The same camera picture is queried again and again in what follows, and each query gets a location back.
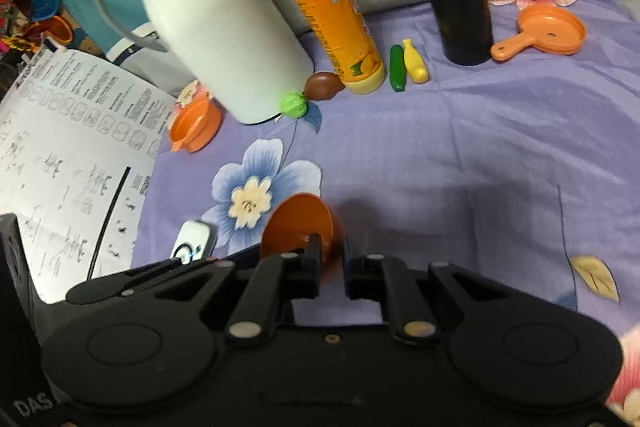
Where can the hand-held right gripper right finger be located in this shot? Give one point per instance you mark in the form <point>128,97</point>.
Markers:
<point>357,277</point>

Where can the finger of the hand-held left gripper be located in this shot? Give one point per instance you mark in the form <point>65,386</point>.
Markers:
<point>110,292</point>

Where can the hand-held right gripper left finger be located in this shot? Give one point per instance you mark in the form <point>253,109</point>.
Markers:
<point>307,272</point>

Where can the brown orange bowl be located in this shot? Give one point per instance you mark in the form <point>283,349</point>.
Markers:
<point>300,219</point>

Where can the white power bank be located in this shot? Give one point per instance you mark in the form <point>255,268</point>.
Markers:
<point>195,237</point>

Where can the white instruction sheet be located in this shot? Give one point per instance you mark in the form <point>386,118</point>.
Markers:
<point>60,157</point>

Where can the purple floral bedsheet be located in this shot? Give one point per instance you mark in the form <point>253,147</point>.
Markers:
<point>450,157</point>

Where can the green toy vegetable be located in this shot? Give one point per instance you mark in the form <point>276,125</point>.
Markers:
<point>293,105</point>

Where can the orange toy pot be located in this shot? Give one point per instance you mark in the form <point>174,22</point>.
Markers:
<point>195,124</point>

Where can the brown toy food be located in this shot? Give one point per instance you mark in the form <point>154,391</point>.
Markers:
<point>324,86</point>

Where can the green toy cucumber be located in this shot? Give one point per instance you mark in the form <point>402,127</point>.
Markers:
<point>398,69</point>

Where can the orange yellow-capped bottle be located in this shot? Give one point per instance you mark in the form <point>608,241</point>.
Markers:
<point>330,17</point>

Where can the white thermos jug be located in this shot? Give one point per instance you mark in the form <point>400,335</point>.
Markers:
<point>215,32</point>

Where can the small orange toy cup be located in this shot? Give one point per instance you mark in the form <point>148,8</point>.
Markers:
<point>55,29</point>

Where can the orange toy frying pan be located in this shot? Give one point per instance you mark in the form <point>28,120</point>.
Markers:
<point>550,29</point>

